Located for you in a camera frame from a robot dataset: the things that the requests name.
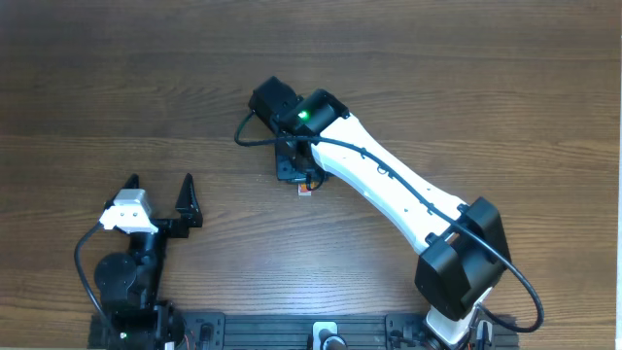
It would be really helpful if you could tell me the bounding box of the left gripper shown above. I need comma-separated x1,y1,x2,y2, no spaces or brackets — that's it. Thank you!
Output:
103,172,205,240

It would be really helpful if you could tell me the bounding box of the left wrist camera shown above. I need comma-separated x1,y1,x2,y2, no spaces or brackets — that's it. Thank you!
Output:
98,188,160,235

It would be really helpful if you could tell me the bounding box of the mounting rail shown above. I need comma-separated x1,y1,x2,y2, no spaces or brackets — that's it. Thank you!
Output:
89,310,520,350

